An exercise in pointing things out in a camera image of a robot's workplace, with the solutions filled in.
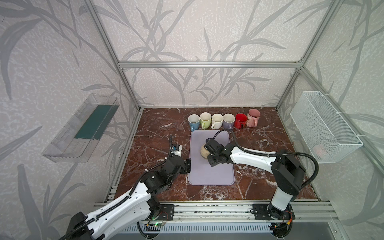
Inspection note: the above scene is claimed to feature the cream teapot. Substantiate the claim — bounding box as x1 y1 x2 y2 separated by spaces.
200 145 210 159

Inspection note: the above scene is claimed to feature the white mug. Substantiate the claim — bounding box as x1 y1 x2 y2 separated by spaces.
211 114 224 130

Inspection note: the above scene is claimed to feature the lavender mug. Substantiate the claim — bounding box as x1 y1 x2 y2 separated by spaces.
223 113 236 130

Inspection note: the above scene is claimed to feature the light green mug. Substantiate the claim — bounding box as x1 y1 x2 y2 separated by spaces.
200 112 212 130

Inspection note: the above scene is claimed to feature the blue mug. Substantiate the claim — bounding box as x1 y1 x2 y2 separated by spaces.
188 114 200 132

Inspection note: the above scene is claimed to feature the red mug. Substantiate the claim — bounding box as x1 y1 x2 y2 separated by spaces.
234 113 248 130

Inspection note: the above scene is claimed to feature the pink patterned mug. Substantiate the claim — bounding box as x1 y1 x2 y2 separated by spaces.
246 109 261 128

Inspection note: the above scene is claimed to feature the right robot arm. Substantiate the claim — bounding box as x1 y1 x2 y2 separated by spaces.
204 138 306 214

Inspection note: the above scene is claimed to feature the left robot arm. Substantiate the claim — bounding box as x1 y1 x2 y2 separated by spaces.
61 155 192 240

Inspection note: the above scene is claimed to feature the lavender plastic tray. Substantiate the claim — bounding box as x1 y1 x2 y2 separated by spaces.
188 130 235 186

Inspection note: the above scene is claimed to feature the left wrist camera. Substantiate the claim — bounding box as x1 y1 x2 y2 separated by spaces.
171 144 182 157

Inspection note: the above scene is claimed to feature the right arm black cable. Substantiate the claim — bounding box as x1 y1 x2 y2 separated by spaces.
212 128 319 190

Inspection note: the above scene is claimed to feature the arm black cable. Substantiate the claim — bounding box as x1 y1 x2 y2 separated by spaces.
58 134 175 240
212 128 319 190

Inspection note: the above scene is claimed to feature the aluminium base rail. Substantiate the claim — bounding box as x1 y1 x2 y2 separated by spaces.
162 200 340 224

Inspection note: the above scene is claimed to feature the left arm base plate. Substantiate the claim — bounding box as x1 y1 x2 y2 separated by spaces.
150 204 175 221

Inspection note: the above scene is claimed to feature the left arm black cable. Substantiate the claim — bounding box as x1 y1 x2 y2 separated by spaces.
58 134 175 240

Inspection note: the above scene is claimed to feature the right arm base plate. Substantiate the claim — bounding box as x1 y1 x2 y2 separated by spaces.
250 204 296 222

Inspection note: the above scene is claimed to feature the clear plastic wall bin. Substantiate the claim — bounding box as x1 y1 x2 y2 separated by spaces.
42 94 120 163

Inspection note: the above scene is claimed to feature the white wire mesh basket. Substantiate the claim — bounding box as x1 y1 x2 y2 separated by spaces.
290 91 364 164

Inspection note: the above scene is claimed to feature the aluminium cage frame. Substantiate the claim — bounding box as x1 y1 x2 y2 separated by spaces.
83 0 384 175

